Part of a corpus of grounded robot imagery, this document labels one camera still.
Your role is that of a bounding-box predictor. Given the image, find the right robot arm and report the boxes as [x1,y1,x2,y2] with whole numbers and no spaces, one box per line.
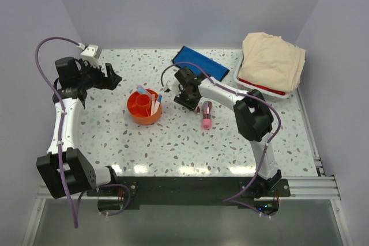
[172,67,281,196]

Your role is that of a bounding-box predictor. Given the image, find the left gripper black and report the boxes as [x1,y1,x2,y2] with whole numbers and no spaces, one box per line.
[77,59,122,90]

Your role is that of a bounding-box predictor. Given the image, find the red cloth in basket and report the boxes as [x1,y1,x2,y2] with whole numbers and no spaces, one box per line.
[238,79,286,96]

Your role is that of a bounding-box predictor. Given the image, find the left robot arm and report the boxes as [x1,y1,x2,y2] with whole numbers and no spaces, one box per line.
[36,57,122,199]

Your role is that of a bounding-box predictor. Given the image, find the aluminium rail frame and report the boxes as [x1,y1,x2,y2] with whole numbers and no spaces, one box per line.
[23,89,352,245]

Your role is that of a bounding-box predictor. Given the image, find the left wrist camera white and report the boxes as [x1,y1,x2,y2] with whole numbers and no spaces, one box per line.
[77,43,102,67]

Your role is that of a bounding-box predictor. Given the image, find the white plastic basket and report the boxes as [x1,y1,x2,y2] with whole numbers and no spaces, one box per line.
[233,58,291,102]

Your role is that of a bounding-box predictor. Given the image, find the blue cap white pen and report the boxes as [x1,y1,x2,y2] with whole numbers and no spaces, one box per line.
[155,94,162,113]

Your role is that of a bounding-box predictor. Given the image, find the beige folded cloth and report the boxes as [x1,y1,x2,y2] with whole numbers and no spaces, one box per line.
[238,32,306,93]

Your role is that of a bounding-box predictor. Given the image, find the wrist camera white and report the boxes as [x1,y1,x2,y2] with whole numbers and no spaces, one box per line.
[161,81,180,95]
[77,43,102,67]

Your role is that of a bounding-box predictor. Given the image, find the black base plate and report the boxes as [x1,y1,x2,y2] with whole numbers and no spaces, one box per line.
[87,176,291,215]

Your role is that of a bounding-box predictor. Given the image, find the pink patterned tube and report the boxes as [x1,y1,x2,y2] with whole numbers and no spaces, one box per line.
[202,101,213,130]

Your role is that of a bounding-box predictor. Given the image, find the orange round organizer container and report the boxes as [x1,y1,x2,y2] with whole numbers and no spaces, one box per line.
[127,89,162,126]

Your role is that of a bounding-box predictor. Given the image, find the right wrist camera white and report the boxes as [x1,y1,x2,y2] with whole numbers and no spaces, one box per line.
[161,81,180,95]

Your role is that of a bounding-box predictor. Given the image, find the orange cap white pen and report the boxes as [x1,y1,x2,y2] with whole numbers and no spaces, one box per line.
[150,94,156,116]

